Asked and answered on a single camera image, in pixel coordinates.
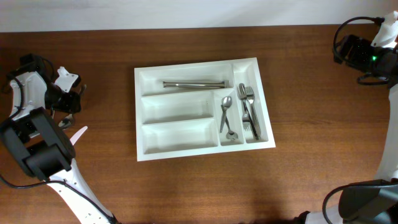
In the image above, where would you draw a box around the silver spoon dark handle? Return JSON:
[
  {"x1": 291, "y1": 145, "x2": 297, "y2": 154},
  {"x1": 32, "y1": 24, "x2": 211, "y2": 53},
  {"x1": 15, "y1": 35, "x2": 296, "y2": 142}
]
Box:
[{"x1": 57, "y1": 84, "x2": 88, "y2": 131}]

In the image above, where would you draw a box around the white plastic knife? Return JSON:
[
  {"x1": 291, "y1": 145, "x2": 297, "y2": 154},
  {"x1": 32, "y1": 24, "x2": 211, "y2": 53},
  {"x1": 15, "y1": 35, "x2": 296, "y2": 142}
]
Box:
[{"x1": 70, "y1": 126, "x2": 88, "y2": 146}]

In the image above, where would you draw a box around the silver fork long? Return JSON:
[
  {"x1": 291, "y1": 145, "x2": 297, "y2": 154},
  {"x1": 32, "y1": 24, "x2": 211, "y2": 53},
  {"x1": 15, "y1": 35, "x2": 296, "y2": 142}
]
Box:
[{"x1": 237, "y1": 83, "x2": 258, "y2": 140}]

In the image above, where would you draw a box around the silver fork short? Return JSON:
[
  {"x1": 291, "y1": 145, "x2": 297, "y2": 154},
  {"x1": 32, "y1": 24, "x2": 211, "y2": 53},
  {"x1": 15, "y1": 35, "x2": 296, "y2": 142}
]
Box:
[{"x1": 242, "y1": 113, "x2": 251, "y2": 131}]

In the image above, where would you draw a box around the white plastic cutlery tray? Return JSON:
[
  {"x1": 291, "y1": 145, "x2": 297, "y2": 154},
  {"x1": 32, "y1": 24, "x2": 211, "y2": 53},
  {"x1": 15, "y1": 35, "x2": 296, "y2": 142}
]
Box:
[{"x1": 134, "y1": 58, "x2": 275, "y2": 161}]

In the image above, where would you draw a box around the small dark-handled spoon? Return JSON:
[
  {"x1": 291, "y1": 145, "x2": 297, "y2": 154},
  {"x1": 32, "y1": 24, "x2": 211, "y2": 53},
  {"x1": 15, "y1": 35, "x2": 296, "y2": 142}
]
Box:
[{"x1": 220, "y1": 96, "x2": 232, "y2": 133}]

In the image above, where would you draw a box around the small silver teaspoon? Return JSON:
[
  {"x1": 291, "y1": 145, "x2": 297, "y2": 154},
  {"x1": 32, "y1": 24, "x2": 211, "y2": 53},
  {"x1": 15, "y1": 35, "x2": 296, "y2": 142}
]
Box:
[{"x1": 225, "y1": 117, "x2": 238, "y2": 141}]

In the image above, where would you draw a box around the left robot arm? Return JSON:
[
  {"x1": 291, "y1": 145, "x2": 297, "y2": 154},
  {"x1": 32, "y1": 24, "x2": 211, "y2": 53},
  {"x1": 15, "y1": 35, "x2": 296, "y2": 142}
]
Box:
[{"x1": 1, "y1": 54, "x2": 118, "y2": 224}]

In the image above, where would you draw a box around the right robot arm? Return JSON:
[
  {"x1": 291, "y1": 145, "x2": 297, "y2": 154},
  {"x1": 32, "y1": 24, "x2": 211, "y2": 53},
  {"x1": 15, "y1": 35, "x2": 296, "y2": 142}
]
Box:
[{"x1": 294, "y1": 35, "x2": 397, "y2": 223}]

